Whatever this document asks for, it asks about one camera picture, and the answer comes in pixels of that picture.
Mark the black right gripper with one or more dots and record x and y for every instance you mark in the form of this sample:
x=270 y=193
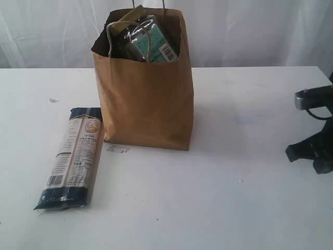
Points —
x=317 y=148

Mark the clear jar yellow lid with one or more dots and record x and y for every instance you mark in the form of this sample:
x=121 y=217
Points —
x=138 y=36

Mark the dark blue noodle packet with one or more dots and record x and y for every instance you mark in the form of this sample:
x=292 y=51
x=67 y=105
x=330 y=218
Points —
x=67 y=185

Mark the brown paper shopping bag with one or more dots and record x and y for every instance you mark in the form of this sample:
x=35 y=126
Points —
x=147 y=104

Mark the clear tape scrap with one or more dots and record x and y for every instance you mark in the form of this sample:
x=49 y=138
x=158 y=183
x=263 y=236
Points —
x=118 y=149

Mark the white backdrop curtain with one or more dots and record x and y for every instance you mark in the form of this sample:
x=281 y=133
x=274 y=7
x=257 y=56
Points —
x=60 y=34

